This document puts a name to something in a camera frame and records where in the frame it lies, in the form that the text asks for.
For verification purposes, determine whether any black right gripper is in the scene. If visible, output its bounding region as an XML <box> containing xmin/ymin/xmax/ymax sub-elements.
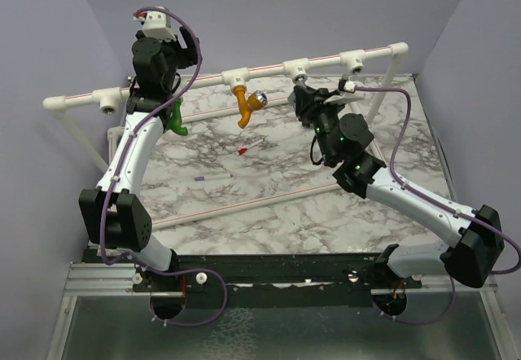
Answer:
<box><xmin>294</xmin><ymin>86</ymin><xmax>346</xmax><ymax>165</ymax></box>

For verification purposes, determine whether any chrome metal faucet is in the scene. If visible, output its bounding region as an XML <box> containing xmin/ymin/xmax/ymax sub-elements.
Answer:
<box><xmin>287</xmin><ymin>75</ymin><xmax>307</xmax><ymax>106</ymax></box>

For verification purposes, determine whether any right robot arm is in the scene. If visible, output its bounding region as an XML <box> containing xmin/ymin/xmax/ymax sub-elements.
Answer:
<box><xmin>288</xmin><ymin>80</ymin><xmax>504</xmax><ymax>288</ymax></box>

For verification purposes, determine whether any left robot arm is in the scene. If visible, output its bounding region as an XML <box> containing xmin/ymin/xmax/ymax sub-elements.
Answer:
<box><xmin>79</xmin><ymin>26</ymin><xmax>201</xmax><ymax>291</ymax></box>

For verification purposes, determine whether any orange plastic faucet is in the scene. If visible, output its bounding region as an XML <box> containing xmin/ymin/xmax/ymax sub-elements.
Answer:
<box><xmin>232</xmin><ymin>86</ymin><xmax>268</xmax><ymax>129</ymax></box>

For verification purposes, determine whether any red white marker pen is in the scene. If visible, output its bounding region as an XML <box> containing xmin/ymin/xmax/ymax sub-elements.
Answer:
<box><xmin>237</xmin><ymin>138</ymin><xmax>265</xmax><ymax>156</ymax></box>

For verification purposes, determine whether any green plastic faucet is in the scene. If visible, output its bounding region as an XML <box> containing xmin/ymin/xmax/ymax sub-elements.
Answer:
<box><xmin>165</xmin><ymin>98</ymin><xmax>188</xmax><ymax>136</ymax></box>

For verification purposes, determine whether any purple white marker pen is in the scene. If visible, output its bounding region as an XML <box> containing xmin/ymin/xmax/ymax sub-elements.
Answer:
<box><xmin>194</xmin><ymin>173</ymin><xmax>234</xmax><ymax>182</ymax></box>

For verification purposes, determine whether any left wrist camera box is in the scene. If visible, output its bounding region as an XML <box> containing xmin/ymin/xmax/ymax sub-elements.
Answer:
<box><xmin>133</xmin><ymin>7</ymin><xmax>177</xmax><ymax>42</ymax></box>

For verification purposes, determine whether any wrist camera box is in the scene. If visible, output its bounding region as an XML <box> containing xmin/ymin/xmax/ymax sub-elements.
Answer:
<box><xmin>324</xmin><ymin>76</ymin><xmax>364</xmax><ymax>106</ymax></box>
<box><xmin>133</xmin><ymin>7</ymin><xmax>177</xmax><ymax>42</ymax></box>

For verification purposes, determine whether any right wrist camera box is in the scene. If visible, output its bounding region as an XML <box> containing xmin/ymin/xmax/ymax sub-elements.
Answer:
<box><xmin>324</xmin><ymin>76</ymin><xmax>364</xmax><ymax>106</ymax></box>

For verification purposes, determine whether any white PVC pipe frame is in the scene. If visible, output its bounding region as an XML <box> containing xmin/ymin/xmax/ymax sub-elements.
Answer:
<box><xmin>43</xmin><ymin>42</ymin><xmax>408</xmax><ymax>235</ymax></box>

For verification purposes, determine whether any black mounting rail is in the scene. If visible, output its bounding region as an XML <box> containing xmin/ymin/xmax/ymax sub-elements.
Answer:
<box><xmin>133</xmin><ymin>252</ymin><xmax>421</xmax><ymax>309</ymax></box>

